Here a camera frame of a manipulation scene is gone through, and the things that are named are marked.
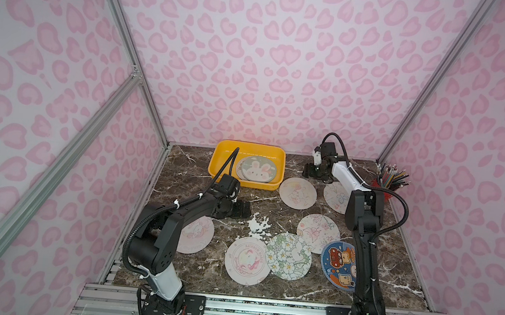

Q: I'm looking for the pink cartoon coaster back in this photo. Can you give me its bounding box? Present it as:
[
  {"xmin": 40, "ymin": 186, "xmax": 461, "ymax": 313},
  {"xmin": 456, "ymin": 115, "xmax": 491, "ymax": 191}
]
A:
[{"xmin": 278, "ymin": 177, "xmax": 317, "ymax": 210}]

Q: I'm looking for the green bunny coaster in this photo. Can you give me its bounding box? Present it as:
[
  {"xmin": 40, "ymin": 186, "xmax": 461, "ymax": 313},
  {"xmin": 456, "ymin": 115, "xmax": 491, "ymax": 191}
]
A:
[{"xmin": 237, "ymin": 156, "xmax": 278, "ymax": 183}]

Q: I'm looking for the green white flower coaster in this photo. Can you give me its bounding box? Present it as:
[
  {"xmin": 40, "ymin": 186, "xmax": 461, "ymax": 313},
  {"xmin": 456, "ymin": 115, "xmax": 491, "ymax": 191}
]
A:
[{"xmin": 266, "ymin": 233, "xmax": 312, "ymax": 281}]

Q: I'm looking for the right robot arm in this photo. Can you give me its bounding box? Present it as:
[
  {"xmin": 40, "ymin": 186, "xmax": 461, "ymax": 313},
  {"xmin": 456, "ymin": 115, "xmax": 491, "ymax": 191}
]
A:
[{"xmin": 303, "ymin": 133, "xmax": 409, "ymax": 315}]

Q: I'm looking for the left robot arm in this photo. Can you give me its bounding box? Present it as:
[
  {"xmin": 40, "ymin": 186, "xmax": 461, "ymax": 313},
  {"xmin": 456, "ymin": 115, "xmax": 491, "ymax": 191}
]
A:
[{"xmin": 121, "ymin": 148, "xmax": 251, "ymax": 315}]

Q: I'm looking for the yellow plastic storage box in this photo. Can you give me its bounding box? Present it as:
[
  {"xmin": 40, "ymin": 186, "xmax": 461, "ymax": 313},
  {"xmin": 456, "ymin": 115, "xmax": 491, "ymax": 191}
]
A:
[{"xmin": 208, "ymin": 140, "xmax": 286, "ymax": 191}]

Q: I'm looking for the white butterfly coaster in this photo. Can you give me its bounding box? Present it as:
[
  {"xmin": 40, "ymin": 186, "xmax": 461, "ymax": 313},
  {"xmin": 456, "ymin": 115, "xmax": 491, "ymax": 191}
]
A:
[{"xmin": 323, "ymin": 182, "xmax": 350, "ymax": 214}]

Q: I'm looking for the pale pink left coaster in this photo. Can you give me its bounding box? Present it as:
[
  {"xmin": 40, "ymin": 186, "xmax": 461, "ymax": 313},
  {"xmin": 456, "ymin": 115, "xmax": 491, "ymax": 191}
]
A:
[{"xmin": 177, "ymin": 216, "xmax": 215, "ymax": 255}]

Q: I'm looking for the red pencil cup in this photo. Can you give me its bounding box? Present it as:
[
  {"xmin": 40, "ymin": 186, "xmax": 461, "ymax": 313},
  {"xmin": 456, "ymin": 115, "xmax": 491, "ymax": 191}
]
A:
[{"xmin": 371, "ymin": 178, "xmax": 391, "ymax": 202}]

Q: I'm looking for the pink floral line coaster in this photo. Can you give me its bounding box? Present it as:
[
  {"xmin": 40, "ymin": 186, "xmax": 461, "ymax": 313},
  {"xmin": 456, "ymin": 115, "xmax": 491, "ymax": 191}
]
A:
[{"xmin": 297, "ymin": 214, "xmax": 341, "ymax": 255}]

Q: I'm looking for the coloured pencils bundle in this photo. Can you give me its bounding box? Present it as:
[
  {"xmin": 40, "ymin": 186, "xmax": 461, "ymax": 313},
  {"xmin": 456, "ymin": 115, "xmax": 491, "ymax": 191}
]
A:
[{"xmin": 372, "ymin": 163, "xmax": 410, "ymax": 192}]

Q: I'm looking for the blue cartoon coaster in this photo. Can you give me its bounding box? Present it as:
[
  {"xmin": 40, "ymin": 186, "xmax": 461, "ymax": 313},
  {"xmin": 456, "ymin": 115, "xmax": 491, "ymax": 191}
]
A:
[{"xmin": 321, "ymin": 241, "xmax": 357, "ymax": 292}]

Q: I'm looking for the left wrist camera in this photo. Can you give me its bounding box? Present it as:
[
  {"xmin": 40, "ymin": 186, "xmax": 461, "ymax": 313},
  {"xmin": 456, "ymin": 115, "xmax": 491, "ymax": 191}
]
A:
[{"xmin": 216, "ymin": 174, "xmax": 241, "ymax": 200}]

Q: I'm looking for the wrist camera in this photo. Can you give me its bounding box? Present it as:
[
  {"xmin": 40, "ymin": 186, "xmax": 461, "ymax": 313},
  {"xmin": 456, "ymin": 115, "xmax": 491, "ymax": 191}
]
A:
[
  {"xmin": 313, "ymin": 141, "xmax": 338, "ymax": 166},
  {"xmin": 216, "ymin": 174, "xmax": 241, "ymax": 200}
]

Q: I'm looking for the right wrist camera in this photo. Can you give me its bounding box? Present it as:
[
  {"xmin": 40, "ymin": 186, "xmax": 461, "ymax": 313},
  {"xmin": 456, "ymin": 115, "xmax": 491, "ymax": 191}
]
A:
[{"xmin": 313, "ymin": 141, "xmax": 338, "ymax": 166}]

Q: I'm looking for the pink ring bunny coaster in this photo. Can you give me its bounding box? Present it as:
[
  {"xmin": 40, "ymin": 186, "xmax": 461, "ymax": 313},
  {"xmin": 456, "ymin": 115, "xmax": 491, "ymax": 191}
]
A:
[{"xmin": 224, "ymin": 237, "xmax": 271, "ymax": 286}]

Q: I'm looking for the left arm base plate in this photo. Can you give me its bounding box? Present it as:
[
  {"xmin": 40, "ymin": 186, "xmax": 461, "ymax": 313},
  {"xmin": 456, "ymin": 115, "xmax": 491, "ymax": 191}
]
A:
[{"xmin": 142, "ymin": 292, "xmax": 207, "ymax": 315}]

